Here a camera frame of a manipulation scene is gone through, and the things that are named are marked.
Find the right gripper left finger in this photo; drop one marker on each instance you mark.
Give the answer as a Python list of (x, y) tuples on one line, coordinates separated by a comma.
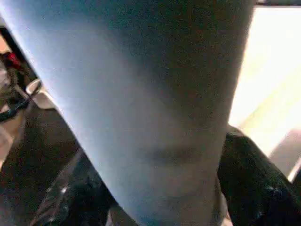
[(77, 200)]

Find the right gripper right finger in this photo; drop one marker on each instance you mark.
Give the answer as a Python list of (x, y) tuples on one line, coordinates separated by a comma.
[(254, 188)]

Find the white plastic table leg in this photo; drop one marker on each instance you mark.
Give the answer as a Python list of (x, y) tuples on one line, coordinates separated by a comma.
[(141, 94)]

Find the white plastic table top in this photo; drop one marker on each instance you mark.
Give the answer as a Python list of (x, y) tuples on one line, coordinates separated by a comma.
[(270, 70)]

